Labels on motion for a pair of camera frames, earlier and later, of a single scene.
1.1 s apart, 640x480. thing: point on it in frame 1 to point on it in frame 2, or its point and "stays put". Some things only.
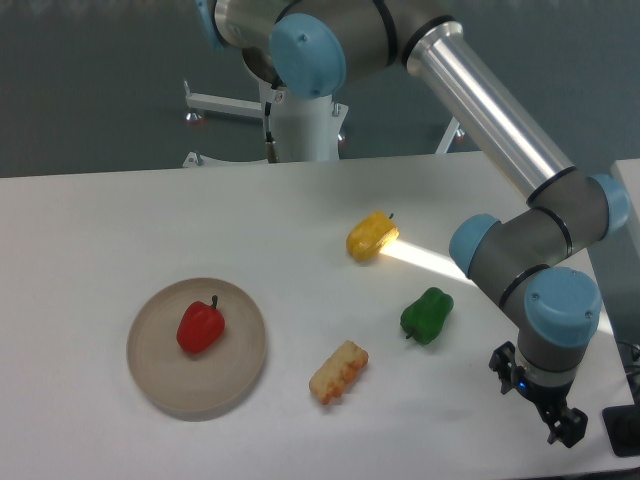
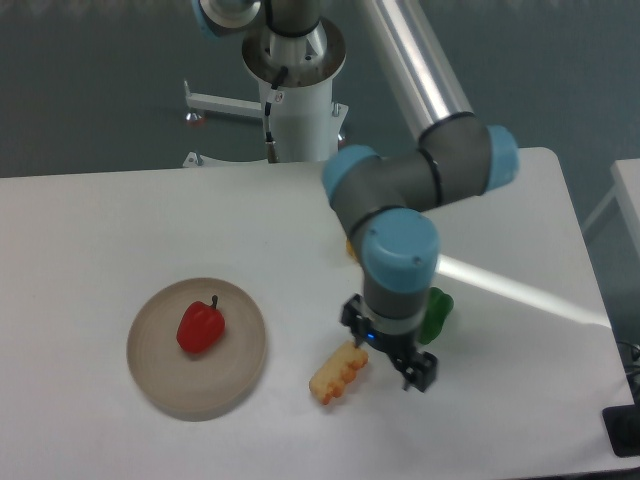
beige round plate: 183,381 stays put
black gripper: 550,401 to 400,347
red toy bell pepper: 200,326 stays put
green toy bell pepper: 424,318 stays put
